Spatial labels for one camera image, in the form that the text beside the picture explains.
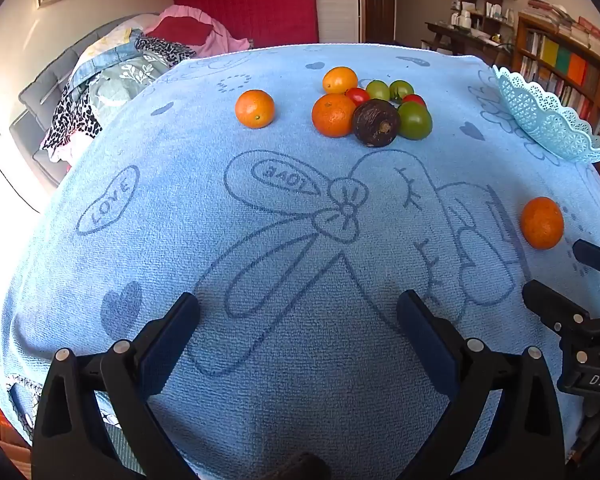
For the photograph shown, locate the light blue lattice basket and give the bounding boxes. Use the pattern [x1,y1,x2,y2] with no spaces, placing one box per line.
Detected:
[491,65,600,164]

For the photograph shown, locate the orange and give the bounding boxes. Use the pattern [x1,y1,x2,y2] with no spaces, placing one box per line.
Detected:
[322,66,359,96]
[234,89,276,129]
[520,196,565,251]
[311,93,357,138]

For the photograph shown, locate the wooden bookshelf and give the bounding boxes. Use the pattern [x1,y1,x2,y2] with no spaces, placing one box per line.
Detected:
[511,12,600,183]

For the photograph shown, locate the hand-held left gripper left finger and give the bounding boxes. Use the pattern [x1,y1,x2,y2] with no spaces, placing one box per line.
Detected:
[31,291,201,480]

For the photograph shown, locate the blue and yellow quilt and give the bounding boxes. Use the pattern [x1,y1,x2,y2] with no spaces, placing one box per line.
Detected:
[72,27,146,86]

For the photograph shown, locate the dark brown door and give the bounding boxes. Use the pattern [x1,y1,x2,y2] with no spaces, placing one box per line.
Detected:
[362,0,398,43]

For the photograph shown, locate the large green tomato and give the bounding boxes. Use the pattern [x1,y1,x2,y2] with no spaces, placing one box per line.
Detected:
[397,101,434,141]

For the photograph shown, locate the grey-green floral quilt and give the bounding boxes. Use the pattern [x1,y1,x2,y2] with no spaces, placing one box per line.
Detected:
[87,52,173,108]

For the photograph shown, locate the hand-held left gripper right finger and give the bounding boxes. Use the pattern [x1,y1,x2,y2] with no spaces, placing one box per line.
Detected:
[396,289,566,480]

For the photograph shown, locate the leopard print cloth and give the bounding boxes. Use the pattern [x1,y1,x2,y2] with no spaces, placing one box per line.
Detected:
[40,82,103,163]
[135,35,197,68]

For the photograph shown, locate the grey upholstered bed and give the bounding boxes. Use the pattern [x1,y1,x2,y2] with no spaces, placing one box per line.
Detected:
[9,12,161,201]

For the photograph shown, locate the rows of shelved books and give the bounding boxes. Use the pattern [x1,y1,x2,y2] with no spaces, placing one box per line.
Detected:
[517,30,600,176]

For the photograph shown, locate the dark brown avocado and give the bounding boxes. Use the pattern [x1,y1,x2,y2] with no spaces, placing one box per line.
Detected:
[352,99,402,149]

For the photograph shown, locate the red quilted mattress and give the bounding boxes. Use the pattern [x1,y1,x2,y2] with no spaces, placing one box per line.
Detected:
[167,0,321,50]

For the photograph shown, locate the light blue printed towel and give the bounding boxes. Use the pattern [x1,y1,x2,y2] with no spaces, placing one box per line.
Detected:
[0,42,600,480]

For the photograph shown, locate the dark wooden desk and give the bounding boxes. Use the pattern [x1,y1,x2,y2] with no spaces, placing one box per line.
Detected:
[425,22,513,68]

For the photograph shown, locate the wooden wardrobe with white doors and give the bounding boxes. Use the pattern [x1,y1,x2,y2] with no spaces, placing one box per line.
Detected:
[312,0,361,45]

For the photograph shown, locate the red cloth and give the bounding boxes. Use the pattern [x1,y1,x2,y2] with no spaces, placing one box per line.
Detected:
[146,16,216,45]

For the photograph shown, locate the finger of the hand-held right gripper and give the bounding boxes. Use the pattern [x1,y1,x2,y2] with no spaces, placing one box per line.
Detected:
[522,280,592,333]
[573,239,600,277]

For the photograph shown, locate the pink cloth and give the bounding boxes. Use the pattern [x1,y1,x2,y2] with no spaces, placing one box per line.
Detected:
[145,5,253,58]

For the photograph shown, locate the stacks of books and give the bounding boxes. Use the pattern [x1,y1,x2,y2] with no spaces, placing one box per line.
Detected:
[522,0,600,48]

